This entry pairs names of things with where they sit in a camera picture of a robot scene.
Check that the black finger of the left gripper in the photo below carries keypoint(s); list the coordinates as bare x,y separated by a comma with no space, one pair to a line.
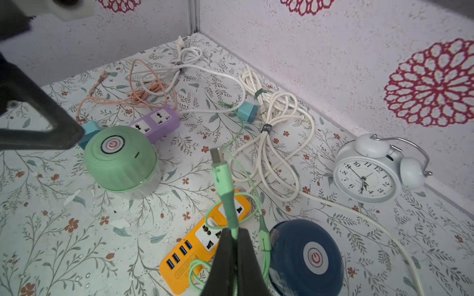
57,131

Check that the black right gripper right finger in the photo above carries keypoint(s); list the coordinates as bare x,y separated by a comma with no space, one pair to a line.
250,281

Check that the light green meat grinder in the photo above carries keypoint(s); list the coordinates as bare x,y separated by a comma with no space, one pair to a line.
123,162

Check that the navy blue meat grinder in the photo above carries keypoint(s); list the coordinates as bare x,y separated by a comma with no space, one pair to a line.
305,260

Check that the orange power strip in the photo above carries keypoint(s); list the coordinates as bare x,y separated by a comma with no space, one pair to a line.
199,243

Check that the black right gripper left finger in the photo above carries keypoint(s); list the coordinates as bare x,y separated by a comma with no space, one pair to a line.
221,281

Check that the teal small charger adapter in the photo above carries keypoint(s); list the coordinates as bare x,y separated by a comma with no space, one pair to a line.
90,130

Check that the white twin-bell alarm clock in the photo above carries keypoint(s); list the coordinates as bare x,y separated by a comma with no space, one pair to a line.
371,170

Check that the teal plug on cord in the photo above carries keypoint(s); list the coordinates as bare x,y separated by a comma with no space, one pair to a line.
248,111

